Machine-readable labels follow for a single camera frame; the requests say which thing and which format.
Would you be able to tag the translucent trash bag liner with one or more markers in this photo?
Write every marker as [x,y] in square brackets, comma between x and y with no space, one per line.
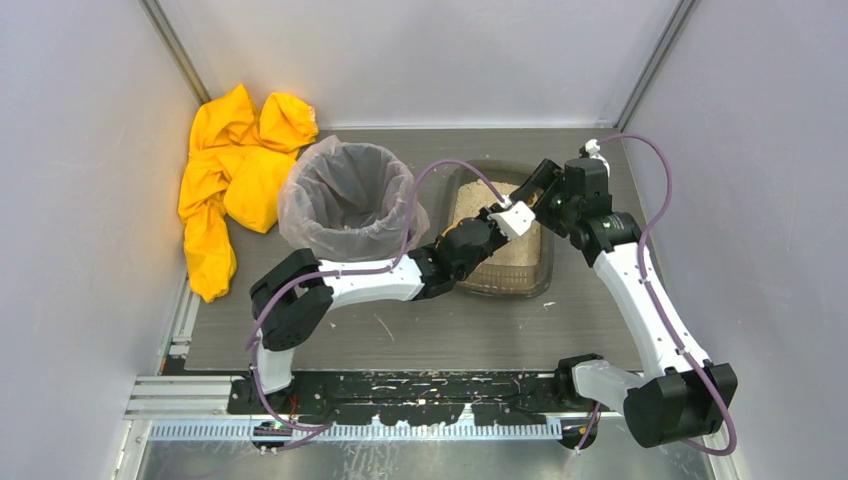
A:
[350,201]

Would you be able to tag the dark translucent litter box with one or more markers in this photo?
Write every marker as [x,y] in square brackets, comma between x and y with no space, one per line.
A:
[522,268]

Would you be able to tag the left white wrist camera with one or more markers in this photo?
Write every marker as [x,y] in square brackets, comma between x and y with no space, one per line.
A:
[515,221]

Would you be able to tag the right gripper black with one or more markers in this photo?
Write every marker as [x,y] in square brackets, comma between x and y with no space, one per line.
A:
[542,180]

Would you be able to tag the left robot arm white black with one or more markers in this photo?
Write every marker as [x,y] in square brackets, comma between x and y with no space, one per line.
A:
[291,300]

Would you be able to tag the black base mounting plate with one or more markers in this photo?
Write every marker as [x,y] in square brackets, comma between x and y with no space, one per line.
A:
[421,398]

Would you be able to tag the aluminium rail frame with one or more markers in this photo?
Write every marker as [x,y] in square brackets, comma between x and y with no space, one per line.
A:
[204,390]

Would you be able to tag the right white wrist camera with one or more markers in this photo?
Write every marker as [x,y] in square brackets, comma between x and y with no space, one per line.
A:
[592,149]

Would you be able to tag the yellow cloth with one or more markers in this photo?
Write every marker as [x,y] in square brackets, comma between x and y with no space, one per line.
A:
[239,155]

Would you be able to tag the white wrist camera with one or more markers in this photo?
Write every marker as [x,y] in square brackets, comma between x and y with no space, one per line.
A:
[592,149]
[515,221]

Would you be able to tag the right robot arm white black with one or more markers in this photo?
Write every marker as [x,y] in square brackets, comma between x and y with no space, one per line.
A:
[680,394]

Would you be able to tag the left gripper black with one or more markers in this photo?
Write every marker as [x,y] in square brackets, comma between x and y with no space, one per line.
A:
[494,234]

